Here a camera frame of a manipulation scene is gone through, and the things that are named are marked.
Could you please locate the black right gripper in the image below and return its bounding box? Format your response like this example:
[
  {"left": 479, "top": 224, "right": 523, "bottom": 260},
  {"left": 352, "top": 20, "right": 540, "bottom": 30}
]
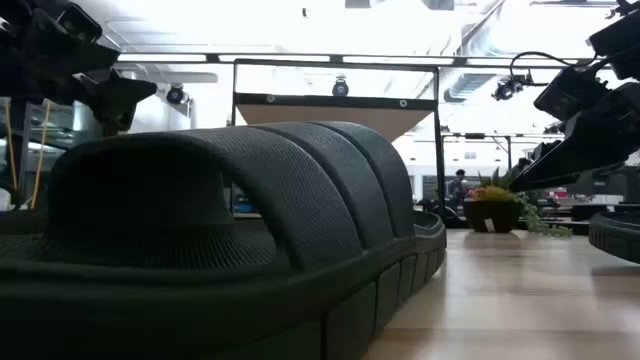
[{"left": 509, "top": 82, "right": 640, "bottom": 194}]

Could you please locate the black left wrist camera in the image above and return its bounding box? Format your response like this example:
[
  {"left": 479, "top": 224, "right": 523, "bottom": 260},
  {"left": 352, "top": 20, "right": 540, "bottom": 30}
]
[{"left": 57, "top": 1, "right": 105, "bottom": 45}]

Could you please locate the potted succulent plant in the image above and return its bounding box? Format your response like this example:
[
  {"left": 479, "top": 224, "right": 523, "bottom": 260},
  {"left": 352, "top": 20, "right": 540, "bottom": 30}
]
[{"left": 462, "top": 166, "right": 574, "bottom": 239}]

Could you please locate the black-framed wooden shelf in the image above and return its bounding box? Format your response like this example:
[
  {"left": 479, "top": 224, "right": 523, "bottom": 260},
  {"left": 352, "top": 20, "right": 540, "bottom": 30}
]
[{"left": 231, "top": 58, "right": 448, "bottom": 217}]

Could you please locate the black rubber slide sandal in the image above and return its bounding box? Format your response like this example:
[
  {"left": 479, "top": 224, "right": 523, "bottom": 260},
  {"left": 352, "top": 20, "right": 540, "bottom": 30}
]
[
  {"left": 588, "top": 209, "right": 640, "bottom": 265},
  {"left": 0, "top": 120, "right": 448, "bottom": 360}
]

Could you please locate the black background rig frame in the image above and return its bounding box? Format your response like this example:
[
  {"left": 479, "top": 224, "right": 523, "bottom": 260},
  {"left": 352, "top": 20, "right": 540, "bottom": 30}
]
[{"left": 438, "top": 132, "right": 514, "bottom": 174}]

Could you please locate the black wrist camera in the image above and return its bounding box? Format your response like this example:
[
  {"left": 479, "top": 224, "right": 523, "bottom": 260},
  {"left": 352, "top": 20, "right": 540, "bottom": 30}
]
[
  {"left": 532, "top": 66, "right": 610, "bottom": 122},
  {"left": 57, "top": 1, "right": 105, "bottom": 45}
]

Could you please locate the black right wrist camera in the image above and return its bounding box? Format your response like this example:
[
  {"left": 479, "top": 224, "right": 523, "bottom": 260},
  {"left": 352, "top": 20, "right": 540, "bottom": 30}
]
[{"left": 532, "top": 66, "right": 610, "bottom": 122}]

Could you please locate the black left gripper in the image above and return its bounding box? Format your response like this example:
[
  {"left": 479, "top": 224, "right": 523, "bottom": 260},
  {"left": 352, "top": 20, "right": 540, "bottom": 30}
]
[{"left": 47, "top": 44, "right": 159, "bottom": 137}]

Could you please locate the black aluminium table frame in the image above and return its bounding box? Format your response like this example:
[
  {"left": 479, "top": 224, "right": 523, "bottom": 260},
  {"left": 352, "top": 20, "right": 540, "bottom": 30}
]
[{"left": 443, "top": 212, "right": 592, "bottom": 236}]

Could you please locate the person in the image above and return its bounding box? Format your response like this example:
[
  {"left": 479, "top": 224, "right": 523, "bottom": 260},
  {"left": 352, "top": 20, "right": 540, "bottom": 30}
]
[{"left": 446, "top": 168, "right": 467, "bottom": 207}]

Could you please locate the black computer monitor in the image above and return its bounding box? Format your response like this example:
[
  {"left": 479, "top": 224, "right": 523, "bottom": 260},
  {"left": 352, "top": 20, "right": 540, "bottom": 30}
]
[{"left": 564, "top": 169, "right": 629, "bottom": 197}]

